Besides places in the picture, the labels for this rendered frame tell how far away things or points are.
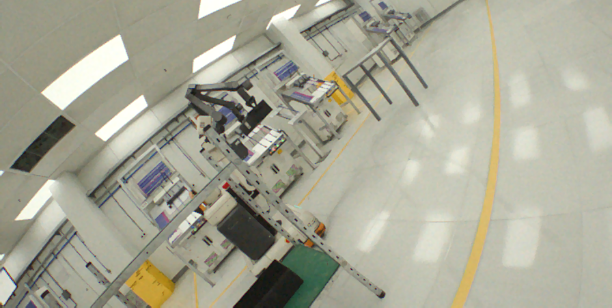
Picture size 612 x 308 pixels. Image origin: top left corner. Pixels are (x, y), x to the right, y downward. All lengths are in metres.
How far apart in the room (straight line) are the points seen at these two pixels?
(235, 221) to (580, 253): 1.85
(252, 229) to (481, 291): 1.42
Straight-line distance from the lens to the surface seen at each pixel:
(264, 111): 1.73
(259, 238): 1.74
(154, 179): 3.45
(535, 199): 1.22
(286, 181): 3.53
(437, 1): 9.10
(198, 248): 3.34
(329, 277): 1.00
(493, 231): 1.17
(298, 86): 4.20
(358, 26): 6.86
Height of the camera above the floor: 0.96
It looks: 8 degrees down
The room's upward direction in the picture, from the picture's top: 42 degrees counter-clockwise
